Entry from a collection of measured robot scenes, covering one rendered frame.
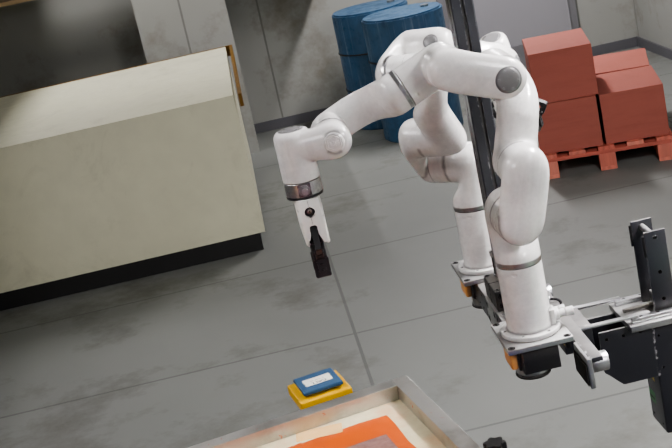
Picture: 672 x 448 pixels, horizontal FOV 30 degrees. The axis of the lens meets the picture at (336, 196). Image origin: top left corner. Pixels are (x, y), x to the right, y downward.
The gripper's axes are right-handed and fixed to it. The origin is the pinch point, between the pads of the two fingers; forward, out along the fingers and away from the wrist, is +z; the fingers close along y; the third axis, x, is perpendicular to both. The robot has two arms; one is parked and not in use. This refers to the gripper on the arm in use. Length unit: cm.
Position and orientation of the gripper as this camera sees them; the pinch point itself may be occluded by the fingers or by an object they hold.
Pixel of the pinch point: (321, 263)
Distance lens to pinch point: 255.1
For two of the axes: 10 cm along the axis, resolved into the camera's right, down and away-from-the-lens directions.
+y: -1.1, -2.5, 9.6
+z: 2.1, 9.4, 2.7
